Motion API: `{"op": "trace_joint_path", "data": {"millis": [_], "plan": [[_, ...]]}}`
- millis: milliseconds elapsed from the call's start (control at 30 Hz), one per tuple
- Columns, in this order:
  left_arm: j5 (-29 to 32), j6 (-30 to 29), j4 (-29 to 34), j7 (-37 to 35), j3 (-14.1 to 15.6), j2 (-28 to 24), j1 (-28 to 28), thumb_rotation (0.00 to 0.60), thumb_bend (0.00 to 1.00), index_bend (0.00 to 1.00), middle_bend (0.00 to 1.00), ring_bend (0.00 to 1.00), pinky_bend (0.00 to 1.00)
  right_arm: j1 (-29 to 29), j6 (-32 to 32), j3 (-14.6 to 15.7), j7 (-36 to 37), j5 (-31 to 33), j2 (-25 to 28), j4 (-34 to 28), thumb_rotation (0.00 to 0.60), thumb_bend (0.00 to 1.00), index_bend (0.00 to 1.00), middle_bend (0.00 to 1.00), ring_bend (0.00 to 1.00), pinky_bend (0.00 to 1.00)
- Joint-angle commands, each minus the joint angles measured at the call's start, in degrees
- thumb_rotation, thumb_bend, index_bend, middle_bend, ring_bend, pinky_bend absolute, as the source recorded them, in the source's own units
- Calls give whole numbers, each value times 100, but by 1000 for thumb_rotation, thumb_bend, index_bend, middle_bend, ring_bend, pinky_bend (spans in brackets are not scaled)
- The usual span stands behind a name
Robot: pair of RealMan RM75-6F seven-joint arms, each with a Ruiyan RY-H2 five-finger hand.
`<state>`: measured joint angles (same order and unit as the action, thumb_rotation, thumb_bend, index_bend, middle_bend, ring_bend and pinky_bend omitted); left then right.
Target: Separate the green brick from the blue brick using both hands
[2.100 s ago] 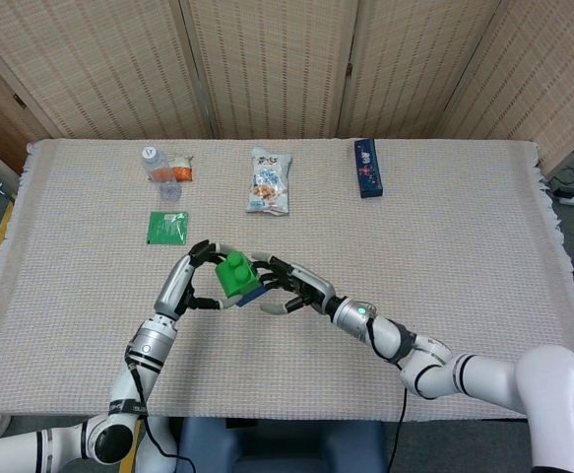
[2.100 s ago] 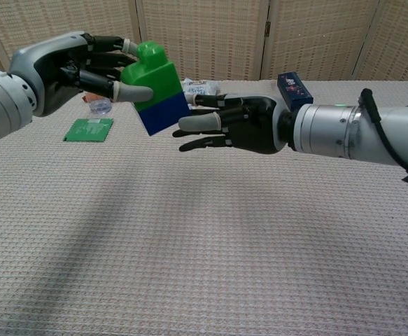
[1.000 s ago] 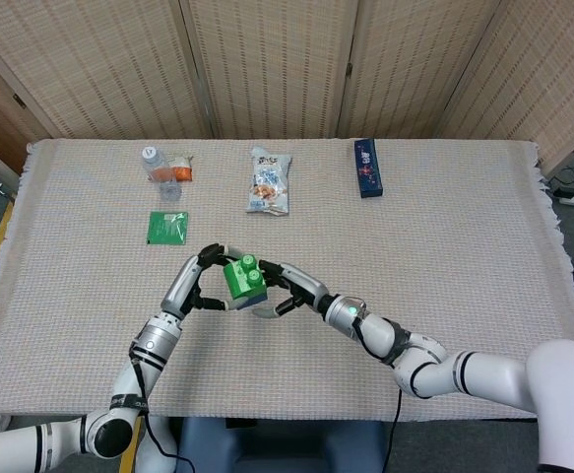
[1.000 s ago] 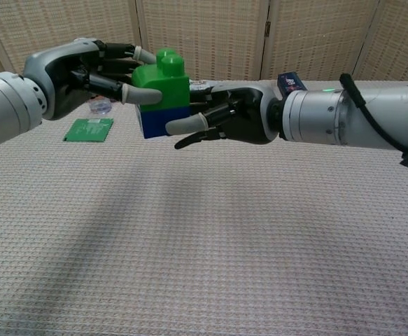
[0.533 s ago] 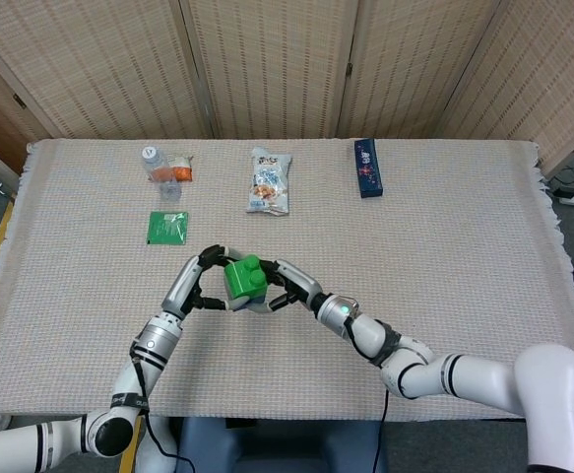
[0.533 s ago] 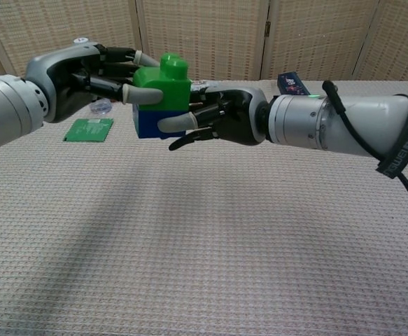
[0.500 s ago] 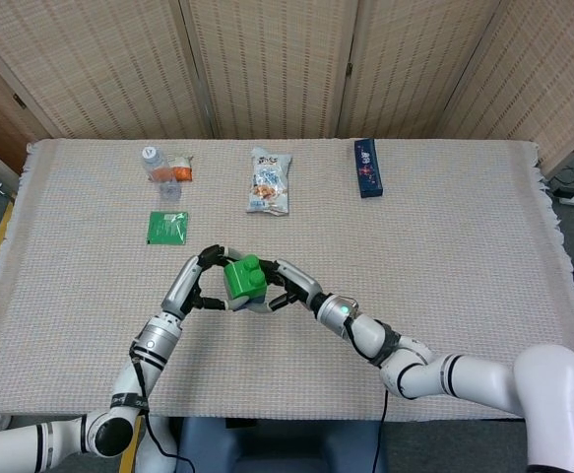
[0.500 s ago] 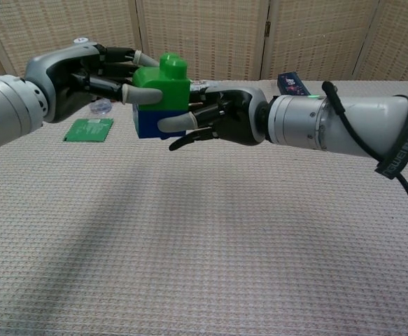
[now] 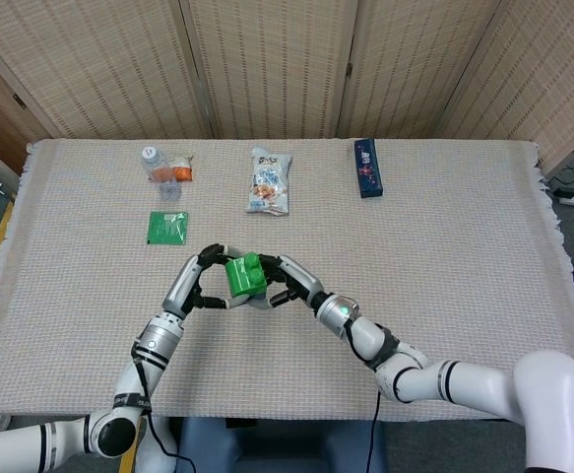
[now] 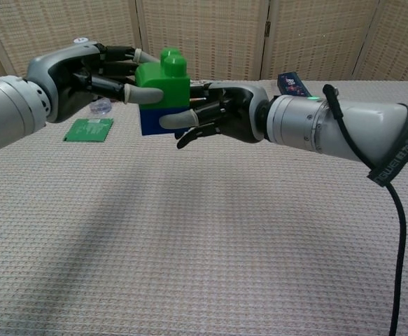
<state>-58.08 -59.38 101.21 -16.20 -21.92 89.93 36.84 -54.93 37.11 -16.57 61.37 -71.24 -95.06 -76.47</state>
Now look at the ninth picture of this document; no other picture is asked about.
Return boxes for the black floor cable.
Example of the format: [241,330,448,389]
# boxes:
[546,166,574,196]

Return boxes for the green toy brick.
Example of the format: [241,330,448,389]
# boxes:
[223,251,270,300]

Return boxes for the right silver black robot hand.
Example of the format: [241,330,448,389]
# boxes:
[246,253,326,316]

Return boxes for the orange snack packet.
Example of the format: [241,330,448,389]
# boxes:
[166,154,194,182]

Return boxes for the white blue snack bag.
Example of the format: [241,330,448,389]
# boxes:
[245,146,293,216]

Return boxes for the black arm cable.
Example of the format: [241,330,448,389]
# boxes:
[132,344,192,467]
[343,314,385,473]

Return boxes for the green flat packet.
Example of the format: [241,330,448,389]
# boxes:
[146,210,190,246]

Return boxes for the woven folding screen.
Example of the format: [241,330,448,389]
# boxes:
[0,0,574,174]

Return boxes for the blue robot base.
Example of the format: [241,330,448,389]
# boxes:
[175,417,389,473]

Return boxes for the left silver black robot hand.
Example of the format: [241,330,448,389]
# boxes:
[160,242,248,321]

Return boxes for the dark blue carton box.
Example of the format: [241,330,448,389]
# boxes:
[353,138,385,200]

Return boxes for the beige woven tablecloth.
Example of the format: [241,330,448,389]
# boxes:
[0,137,574,425]

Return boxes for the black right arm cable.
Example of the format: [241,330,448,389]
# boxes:
[343,314,385,473]

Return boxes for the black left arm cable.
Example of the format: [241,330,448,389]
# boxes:
[132,344,192,467]

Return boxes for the white robot torso column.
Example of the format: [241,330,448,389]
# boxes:
[135,416,179,473]

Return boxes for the clear plastic water bottle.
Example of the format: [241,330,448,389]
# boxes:
[140,145,181,202]

